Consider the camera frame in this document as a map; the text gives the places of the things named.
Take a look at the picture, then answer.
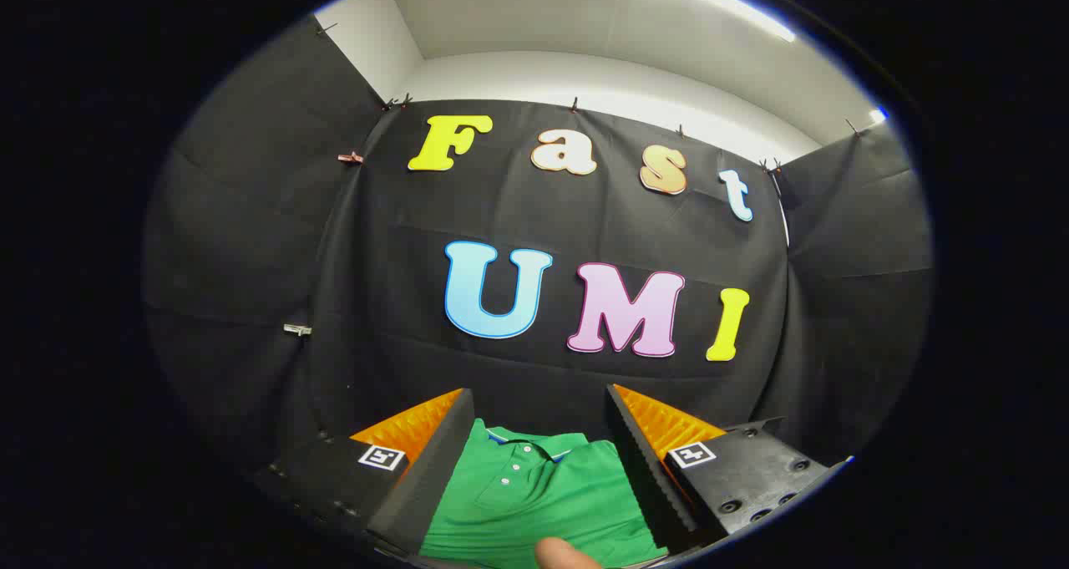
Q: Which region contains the green polo shirt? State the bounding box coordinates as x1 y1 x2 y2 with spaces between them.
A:
420 419 669 569

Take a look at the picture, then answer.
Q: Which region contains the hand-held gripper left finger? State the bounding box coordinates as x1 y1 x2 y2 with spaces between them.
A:
253 388 475 556

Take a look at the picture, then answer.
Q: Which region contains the row of black clips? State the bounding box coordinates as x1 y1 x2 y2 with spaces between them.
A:
316 22 865 175

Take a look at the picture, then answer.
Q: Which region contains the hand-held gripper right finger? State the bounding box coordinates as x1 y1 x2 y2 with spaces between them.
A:
604 383 855 555

